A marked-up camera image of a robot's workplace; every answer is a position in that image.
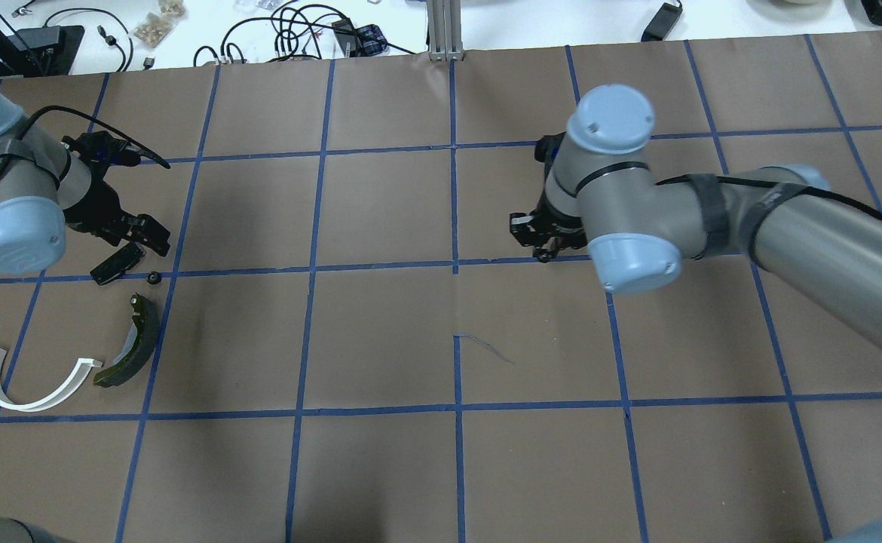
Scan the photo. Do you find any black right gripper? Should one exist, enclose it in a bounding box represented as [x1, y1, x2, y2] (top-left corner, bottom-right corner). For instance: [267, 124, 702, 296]
[509, 135, 588, 262]

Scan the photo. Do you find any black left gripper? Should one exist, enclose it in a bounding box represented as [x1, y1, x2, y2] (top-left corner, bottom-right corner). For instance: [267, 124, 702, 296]
[61, 133, 171, 257]

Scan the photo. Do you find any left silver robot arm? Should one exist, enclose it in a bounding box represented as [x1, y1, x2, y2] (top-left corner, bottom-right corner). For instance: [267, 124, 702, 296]
[0, 93, 171, 276]

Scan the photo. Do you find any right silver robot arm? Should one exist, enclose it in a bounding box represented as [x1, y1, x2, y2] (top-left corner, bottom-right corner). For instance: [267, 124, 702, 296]
[509, 84, 882, 350]

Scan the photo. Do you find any black brake pad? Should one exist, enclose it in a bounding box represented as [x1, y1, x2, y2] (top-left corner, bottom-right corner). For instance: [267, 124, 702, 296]
[89, 243, 145, 286]

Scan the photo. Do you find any olive brake shoe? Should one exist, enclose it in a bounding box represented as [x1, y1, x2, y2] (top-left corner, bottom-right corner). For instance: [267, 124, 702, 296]
[93, 293, 161, 388]

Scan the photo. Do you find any black power adapter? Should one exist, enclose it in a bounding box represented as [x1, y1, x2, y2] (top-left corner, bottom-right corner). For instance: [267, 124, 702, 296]
[640, 1, 684, 42]

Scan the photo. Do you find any white curved plastic bracket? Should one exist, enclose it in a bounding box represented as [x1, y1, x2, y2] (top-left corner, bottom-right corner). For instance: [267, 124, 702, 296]
[0, 347, 103, 415]

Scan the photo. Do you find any aluminium frame post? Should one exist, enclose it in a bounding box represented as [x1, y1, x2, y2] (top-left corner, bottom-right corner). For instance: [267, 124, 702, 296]
[424, 0, 464, 62]

